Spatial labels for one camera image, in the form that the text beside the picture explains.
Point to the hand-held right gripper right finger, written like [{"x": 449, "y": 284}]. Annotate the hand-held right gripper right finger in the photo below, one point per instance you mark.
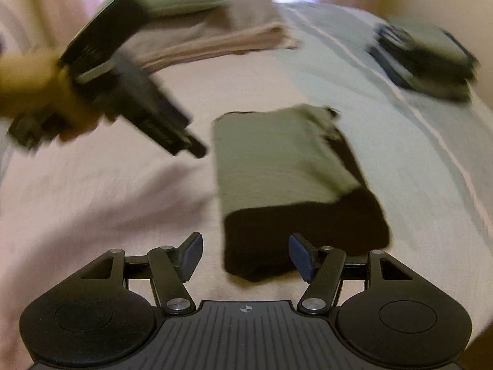
[{"x": 302, "y": 255}]

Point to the person's left forearm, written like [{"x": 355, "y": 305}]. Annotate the person's left forearm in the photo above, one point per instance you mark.
[{"x": 23, "y": 81}]

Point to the person's left hand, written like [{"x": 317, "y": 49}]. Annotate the person's left hand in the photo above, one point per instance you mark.
[{"x": 77, "y": 119}]

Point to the stack of dark folded clothes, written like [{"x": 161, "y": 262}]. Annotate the stack of dark folded clothes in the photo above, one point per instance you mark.
[{"x": 427, "y": 61}]

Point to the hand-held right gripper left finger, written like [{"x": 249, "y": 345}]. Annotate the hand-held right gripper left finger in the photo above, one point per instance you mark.
[{"x": 191, "y": 254}]

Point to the light blue striped bed sheet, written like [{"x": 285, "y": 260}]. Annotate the light blue striped bed sheet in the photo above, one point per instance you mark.
[{"x": 404, "y": 131}]

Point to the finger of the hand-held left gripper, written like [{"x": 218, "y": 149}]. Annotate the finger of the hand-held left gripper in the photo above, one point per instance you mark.
[{"x": 181, "y": 140}]

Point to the white textured bedspread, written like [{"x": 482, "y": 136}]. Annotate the white textured bedspread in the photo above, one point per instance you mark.
[{"x": 115, "y": 200}]

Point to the folded beige blanket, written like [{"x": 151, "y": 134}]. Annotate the folded beige blanket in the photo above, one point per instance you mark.
[{"x": 238, "y": 34}]

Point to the black and grey sweater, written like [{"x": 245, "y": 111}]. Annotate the black and grey sweater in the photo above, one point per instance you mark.
[{"x": 277, "y": 162}]

